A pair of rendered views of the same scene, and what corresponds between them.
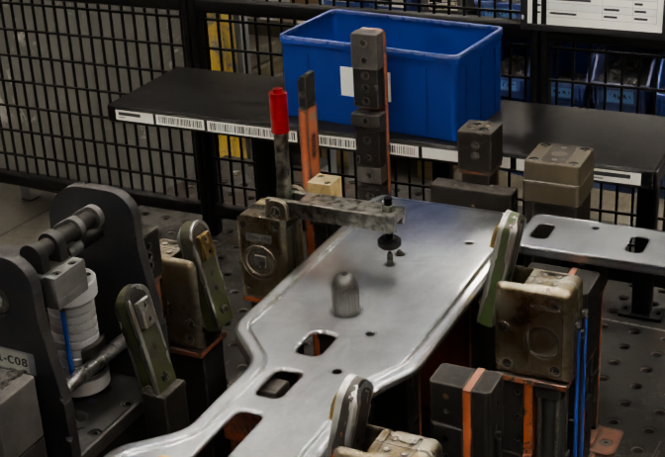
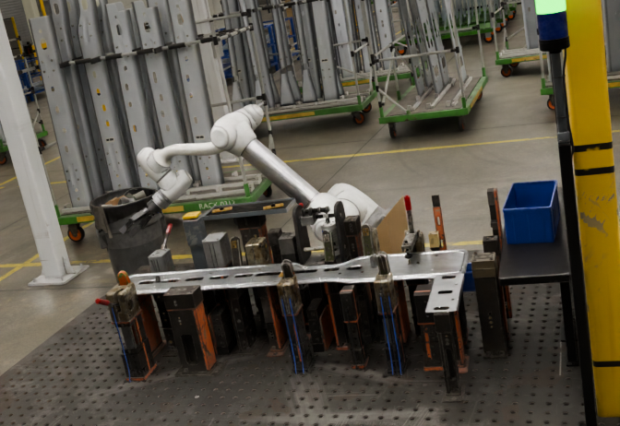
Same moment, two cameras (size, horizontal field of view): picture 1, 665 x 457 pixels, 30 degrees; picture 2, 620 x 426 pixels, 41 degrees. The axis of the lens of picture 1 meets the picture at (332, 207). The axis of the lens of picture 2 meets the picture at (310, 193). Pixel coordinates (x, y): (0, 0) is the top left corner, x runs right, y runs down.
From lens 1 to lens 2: 284 cm
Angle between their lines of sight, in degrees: 75
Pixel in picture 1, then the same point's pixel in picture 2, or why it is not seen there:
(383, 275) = (400, 265)
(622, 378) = (509, 366)
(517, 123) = (537, 248)
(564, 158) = (477, 258)
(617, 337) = (544, 360)
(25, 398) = (288, 242)
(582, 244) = (440, 284)
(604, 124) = (548, 261)
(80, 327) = not seen: hidden behind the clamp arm
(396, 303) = not seen: hidden behind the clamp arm
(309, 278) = (394, 256)
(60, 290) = (302, 221)
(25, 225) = not seen: outside the picture
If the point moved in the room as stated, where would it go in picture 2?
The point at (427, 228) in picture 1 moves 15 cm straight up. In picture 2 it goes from (441, 261) to (435, 221)
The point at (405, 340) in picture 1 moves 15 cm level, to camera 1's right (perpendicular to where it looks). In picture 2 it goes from (360, 277) to (372, 290)
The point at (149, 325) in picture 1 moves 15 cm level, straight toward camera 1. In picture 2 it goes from (326, 242) to (289, 253)
